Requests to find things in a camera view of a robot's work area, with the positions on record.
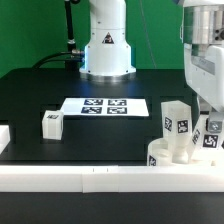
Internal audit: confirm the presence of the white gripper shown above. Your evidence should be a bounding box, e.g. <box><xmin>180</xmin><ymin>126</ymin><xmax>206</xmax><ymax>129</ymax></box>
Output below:
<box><xmin>184</xmin><ymin>44</ymin><xmax>224</xmax><ymax>133</ymax></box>

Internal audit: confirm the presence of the white round stool seat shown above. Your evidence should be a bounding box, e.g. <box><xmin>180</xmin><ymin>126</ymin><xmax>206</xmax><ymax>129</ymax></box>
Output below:
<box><xmin>147</xmin><ymin>138</ymin><xmax>212</xmax><ymax>166</ymax></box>

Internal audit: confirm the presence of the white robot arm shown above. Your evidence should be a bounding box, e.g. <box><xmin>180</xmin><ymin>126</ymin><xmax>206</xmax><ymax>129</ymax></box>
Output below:
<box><xmin>80</xmin><ymin>0</ymin><xmax>224</xmax><ymax>133</ymax></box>

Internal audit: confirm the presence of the white marker sheet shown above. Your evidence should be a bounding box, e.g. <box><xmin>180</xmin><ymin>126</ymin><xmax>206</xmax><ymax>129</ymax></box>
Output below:
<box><xmin>61</xmin><ymin>98</ymin><xmax>149</xmax><ymax>117</ymax></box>

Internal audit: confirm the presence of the black pole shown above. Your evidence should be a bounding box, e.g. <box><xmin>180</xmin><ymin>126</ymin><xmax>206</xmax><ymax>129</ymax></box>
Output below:
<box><xmin>64</xmin><ymin>0</ymin><xmax>80</xmax><ymax>51</ymax></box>

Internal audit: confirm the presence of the white front fence bar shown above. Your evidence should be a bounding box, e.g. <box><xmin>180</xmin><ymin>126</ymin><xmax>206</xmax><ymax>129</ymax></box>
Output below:
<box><xmin>0</xmin><ymin>165</ymin><xmax>224</xmax><ymax>193</ymax></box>

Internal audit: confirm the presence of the white fence bar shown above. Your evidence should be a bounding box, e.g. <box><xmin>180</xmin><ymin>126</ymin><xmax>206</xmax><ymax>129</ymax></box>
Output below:
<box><xmin>0</xmin><ymin>125</ymin><xmax>10</xmax><ymax>154</ymax></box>
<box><xmin>0</xmin><ymin>165</ymin><xmax>224</xmax><ymax>193</ymax></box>

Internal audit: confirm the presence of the white left fence bar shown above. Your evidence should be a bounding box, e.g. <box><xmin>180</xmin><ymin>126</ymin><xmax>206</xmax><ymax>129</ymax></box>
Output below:
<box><xmin>0</xmin><ymin>125</ymin><xmax>10</xmax><ymax>154</ymax></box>

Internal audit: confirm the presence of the black cable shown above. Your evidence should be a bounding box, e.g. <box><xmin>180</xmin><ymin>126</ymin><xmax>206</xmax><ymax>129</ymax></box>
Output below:
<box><xmin>32</xmin><ymin>49</ymin><xmax>87</xmax><ymax>69</ymax></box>

